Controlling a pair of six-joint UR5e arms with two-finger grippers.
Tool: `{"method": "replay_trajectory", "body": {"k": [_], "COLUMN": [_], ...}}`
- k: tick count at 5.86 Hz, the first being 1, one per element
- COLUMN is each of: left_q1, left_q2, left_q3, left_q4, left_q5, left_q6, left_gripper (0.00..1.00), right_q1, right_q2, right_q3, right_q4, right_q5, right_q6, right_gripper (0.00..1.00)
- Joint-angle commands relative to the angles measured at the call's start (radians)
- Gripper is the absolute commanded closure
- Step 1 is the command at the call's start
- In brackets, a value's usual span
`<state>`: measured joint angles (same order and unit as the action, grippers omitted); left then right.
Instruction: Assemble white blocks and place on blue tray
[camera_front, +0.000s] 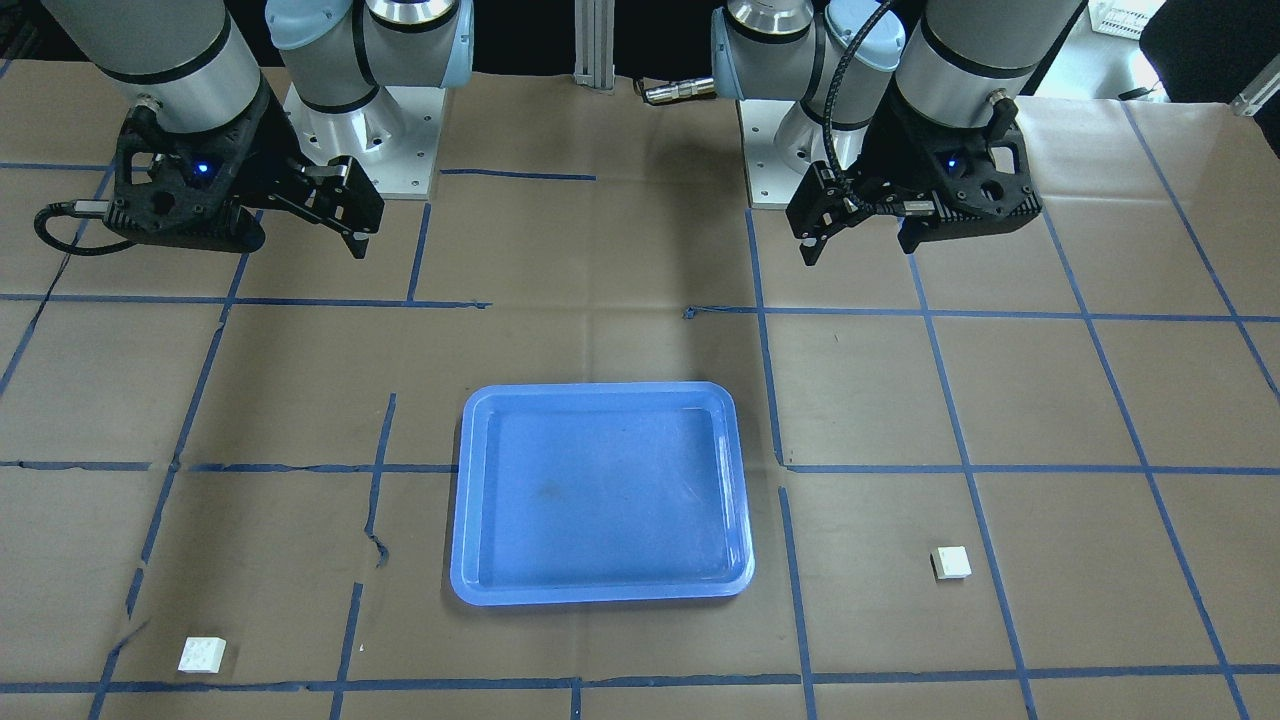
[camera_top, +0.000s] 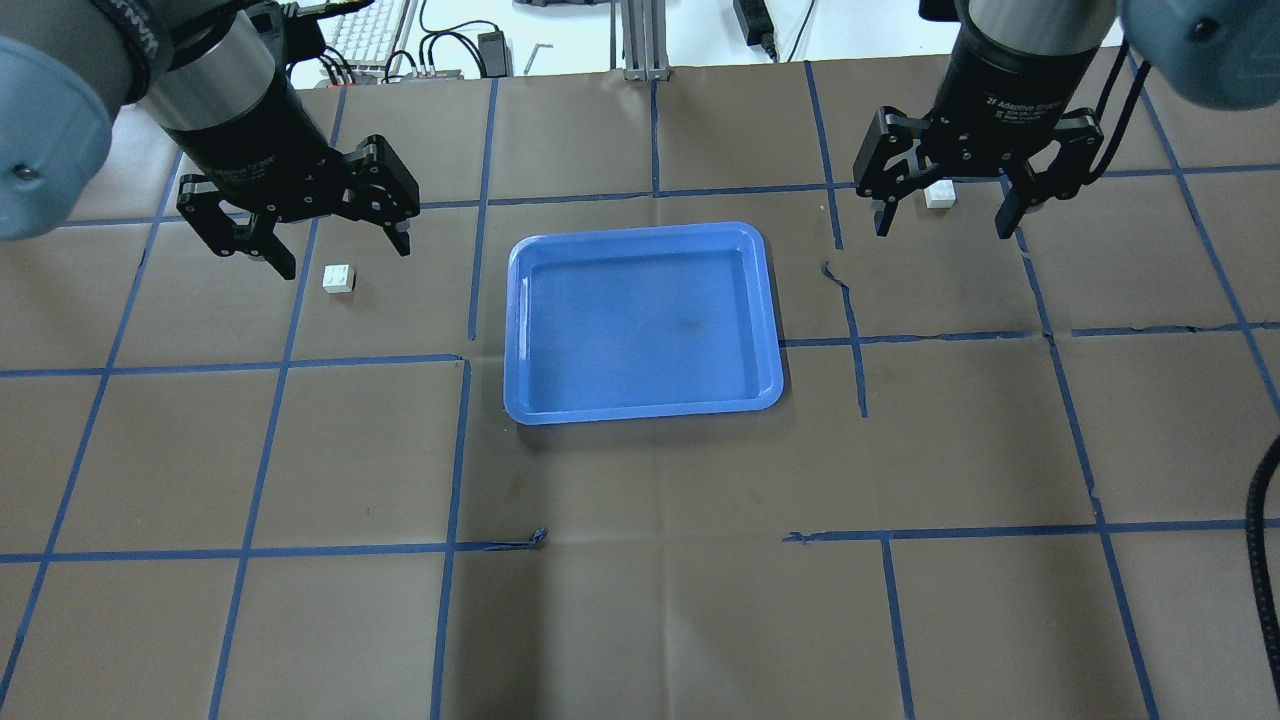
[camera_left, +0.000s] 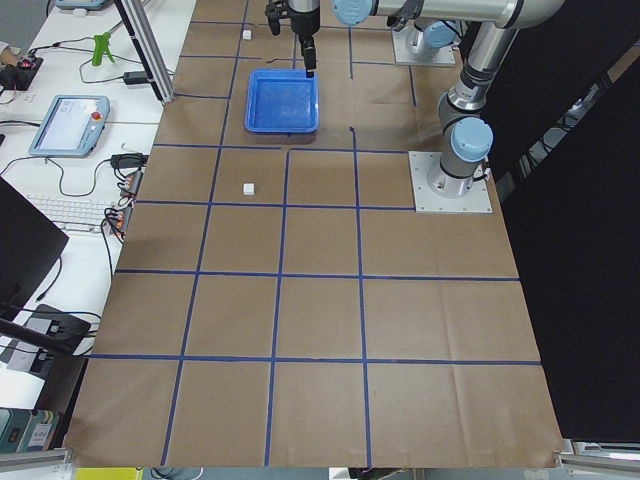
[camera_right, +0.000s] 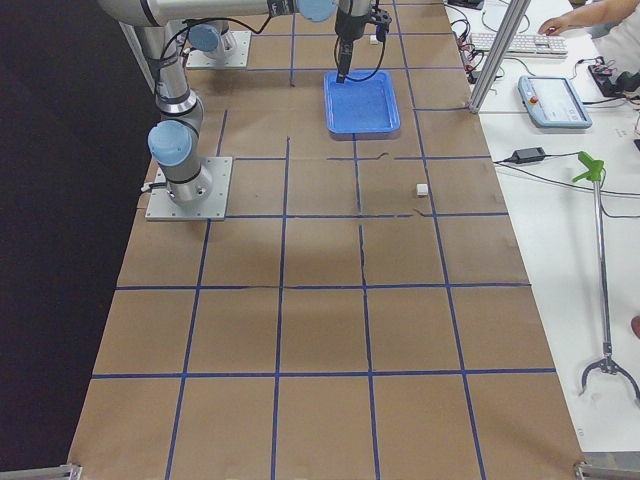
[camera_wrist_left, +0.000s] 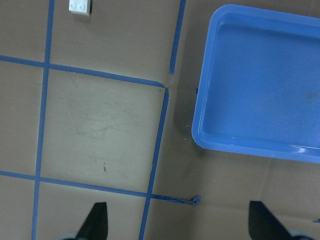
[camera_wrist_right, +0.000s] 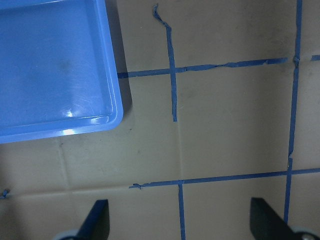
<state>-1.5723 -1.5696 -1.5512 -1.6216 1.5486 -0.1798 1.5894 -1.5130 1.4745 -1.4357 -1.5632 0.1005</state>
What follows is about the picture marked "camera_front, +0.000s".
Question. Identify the white block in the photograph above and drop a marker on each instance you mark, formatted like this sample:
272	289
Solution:
951	563
202	655

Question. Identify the metal connector plug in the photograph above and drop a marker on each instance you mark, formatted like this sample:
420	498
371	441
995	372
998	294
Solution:
677	91

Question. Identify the aluminium profile post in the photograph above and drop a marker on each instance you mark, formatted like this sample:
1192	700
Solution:
593	45

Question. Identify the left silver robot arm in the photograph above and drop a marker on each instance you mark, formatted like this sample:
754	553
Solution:
840	60

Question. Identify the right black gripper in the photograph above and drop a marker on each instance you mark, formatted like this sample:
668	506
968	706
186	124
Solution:
262	152

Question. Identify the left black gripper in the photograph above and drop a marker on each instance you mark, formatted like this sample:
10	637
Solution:
882	160

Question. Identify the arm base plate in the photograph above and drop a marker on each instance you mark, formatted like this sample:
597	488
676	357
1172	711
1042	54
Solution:
395	138
779	142

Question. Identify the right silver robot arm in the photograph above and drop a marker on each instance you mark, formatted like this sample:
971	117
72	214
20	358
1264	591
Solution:
193	57

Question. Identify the blue plastic tray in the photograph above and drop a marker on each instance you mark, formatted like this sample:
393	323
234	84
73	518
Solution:
600	492

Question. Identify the white crate background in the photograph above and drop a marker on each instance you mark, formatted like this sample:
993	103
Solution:
1121	19

